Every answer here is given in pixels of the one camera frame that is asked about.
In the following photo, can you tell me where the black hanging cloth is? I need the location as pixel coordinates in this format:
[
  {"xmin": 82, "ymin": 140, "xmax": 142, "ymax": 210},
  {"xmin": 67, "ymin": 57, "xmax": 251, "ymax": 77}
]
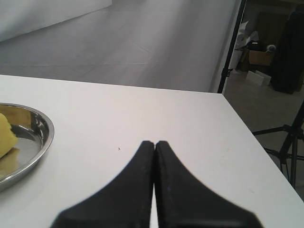
[{"xmin": 270, "ymin": 9, "xmax": 304, "ymax": 94}]

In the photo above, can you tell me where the black tripod stand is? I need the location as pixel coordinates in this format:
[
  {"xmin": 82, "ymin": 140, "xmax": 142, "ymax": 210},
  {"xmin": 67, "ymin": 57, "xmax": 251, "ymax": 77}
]
[{"xmin": 252, "ymin": 104, "xmax": 304, "ymax": 188}]

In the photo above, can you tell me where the grey backdrop cloth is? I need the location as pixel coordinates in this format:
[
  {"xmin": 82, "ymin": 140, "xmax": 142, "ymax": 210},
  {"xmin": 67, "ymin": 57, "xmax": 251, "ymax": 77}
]
[{"xmin": 0, "ymin": 0, "xmax": 240, "ymax": 92}]

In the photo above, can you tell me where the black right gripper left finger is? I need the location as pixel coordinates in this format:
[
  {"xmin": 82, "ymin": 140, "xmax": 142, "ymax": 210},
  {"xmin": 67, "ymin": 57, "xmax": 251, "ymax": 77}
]
[{"xmin": 52, "ymin": 141, "xmax": 154, "ymax": 228}]

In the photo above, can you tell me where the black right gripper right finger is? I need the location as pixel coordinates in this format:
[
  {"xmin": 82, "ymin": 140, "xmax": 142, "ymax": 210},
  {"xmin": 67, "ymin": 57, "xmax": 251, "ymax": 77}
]
[{"xmin": 154, "ymin": 141, "xmax": 262, "ymax": 228}]

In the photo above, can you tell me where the brown cardboard box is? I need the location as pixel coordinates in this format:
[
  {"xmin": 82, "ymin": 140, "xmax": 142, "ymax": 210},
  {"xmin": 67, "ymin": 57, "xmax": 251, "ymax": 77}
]
[{"xmin": 237, "ymin": 48, "xmax": 275, "ymax": 72}]

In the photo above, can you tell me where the round stainless steel pan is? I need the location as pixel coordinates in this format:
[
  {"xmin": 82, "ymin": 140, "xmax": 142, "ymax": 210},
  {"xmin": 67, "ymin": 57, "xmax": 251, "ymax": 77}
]
[{"xmin": 0, "ymin": 103, "xmax": 55, "ymax": 191}]

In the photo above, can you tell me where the white crumpled paper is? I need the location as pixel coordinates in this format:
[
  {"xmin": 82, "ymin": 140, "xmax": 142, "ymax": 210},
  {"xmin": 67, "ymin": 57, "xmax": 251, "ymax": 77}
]
[{"xmin": 235, "ymin": 21, "xmax": 259, "ymax": 50}]

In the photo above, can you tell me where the yellow sponge block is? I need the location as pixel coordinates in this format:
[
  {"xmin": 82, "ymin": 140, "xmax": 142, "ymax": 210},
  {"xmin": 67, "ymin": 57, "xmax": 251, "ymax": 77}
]
[{"xmin": 0, "ymin": 114, "xmax": 18, "ymax": 158}]

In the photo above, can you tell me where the black backdrop stand pole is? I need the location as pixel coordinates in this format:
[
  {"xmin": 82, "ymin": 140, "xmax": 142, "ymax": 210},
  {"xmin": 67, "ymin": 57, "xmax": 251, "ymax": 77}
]
[{"xmin": 217, "ymin": 0, "xmax": 246, "ymax": 94}]

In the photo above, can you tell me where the white flat box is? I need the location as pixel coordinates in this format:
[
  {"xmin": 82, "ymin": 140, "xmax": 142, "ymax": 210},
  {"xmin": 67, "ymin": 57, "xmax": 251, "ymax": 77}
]
[{"xmin": 246, "ymin": 70, "xmax": 271, "ymax": 86}]

